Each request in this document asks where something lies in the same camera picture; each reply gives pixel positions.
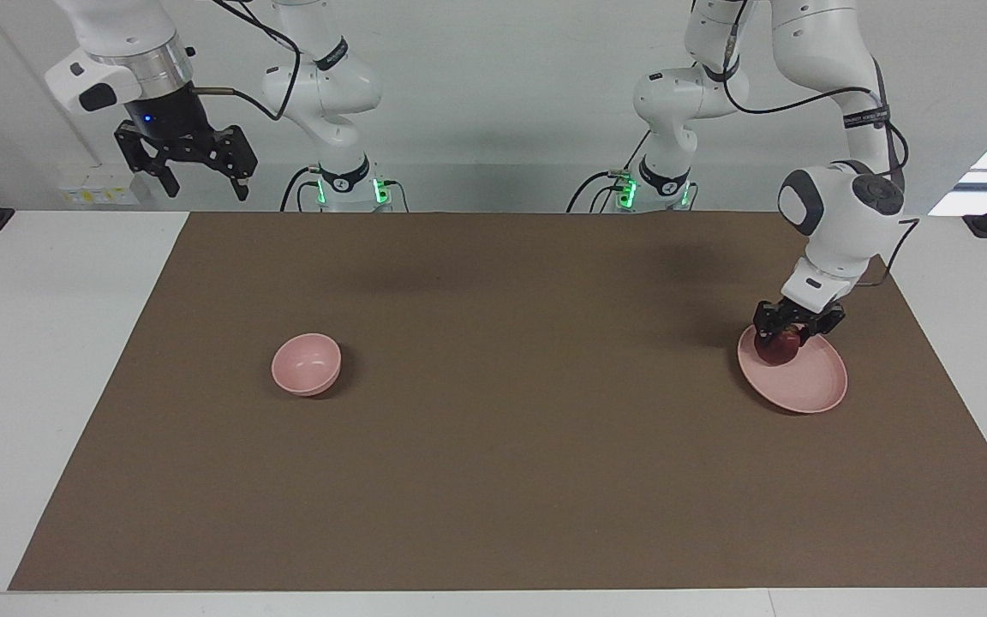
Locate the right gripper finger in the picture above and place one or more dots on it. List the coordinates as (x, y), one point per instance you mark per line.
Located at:
(238, 158)
(140, 154)

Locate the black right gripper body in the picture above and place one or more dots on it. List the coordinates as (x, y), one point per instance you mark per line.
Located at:
(172, 120)

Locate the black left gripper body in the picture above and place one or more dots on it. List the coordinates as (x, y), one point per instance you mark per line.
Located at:
(806, 317)

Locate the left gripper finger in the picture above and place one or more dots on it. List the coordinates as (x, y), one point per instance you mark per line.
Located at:
(828, 321)
(768, 317)

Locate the dark red apple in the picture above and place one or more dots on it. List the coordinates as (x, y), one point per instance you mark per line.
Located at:
(778, 347)

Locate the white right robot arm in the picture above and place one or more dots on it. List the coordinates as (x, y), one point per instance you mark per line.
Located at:
(322, 86)

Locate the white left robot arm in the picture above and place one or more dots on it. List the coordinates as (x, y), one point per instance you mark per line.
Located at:
(836, 206)

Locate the pink plate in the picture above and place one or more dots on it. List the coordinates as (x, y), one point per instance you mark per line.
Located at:
(802, 381)

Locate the pink bowl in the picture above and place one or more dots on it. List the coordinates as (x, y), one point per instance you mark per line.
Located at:
(305, 364)

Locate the brown table mat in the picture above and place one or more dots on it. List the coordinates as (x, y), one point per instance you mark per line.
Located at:
(493, 428)

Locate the white wall socket strip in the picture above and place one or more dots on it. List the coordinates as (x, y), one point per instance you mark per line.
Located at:
(95, 195)

